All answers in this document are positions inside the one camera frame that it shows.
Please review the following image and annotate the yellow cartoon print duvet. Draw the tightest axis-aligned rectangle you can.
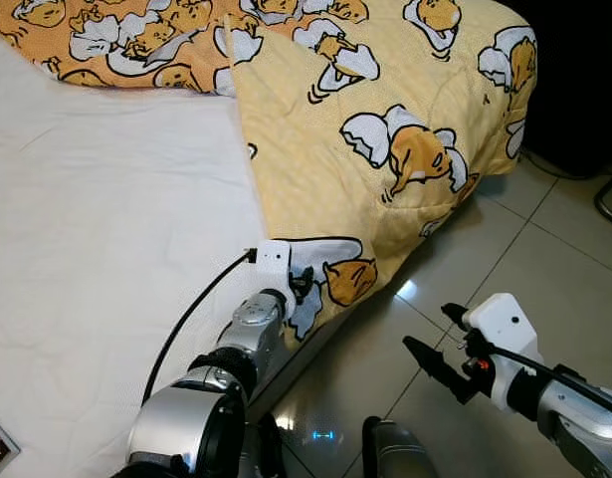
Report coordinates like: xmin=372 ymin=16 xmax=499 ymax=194
xmin=0 ymin=0 xmax=538 ymax=345

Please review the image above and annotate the grey right robot leg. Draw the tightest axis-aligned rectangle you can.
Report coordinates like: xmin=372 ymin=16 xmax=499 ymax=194
xmin=360 ymin=416 xmax=438 ymax=478

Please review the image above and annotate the grey robot leg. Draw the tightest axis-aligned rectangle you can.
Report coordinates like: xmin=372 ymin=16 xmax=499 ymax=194
xmin=241 ymin=413 xmax=287 ymax=478
xmin=360 ymin=416 xmax=438 ymax=478

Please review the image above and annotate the grey left robot leg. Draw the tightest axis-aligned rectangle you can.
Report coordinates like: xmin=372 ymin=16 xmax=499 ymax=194
xmin=241 ymin=413 xmax=287 ymax=478

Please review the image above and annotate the black metal stand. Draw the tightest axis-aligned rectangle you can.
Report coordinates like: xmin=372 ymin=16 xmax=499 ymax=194
xmin=594 ymin=174 xmax=612 ymax=230

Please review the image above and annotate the white quilted mattress pad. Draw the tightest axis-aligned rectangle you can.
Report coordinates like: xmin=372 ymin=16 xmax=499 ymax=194
xmin=0 ymin=30 xmax=272 ymax=478

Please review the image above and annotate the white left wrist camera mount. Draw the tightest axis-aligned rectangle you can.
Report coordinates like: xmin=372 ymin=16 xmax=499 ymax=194
xmin=254 ymin=239 xmax=295 ymax=300

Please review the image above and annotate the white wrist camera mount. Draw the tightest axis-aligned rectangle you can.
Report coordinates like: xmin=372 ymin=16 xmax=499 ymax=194
xmin=463 ymin=292 xmax=541 ymax=411
xmin=254 ymin=239 xmax=295 ymax=300

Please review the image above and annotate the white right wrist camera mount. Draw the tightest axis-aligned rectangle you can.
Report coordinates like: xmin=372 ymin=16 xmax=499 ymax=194
xmin=463 ymin=292 xmax=541 ymax=411

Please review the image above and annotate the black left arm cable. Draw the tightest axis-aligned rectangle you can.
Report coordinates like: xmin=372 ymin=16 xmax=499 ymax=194
xmin=141 ymin=249 xmax=259 ymax=404

